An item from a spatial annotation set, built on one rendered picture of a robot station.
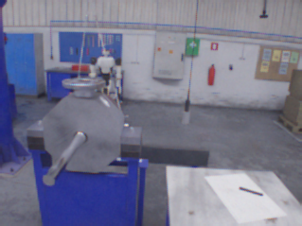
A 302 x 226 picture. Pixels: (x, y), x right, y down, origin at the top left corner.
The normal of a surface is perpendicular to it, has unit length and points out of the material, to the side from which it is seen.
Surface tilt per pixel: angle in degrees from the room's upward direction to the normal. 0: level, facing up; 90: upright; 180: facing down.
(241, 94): 90
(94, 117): 90
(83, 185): 90
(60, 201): 90
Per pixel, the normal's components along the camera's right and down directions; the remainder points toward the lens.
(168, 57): -0.07, 0.31
